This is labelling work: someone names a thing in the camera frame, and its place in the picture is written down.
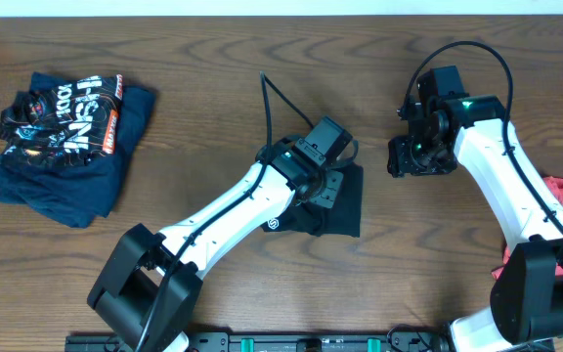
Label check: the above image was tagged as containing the black t-shirt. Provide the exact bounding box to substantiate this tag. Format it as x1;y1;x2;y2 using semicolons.
261;163;364;238

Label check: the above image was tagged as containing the folded black printed shirt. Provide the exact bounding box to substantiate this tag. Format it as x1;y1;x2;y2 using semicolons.
0;74;123;168

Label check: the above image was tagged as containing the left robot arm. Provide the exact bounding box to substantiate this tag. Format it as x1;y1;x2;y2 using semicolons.
87;116;357;351

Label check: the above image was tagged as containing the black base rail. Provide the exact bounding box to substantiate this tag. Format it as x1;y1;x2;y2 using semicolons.
64;330;555;352

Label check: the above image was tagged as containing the folded navy blue shirt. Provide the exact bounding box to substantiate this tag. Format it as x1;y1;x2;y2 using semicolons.
0;72;155;228

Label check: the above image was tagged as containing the right black cable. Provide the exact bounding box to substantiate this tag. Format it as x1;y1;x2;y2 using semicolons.
398;40;563;275

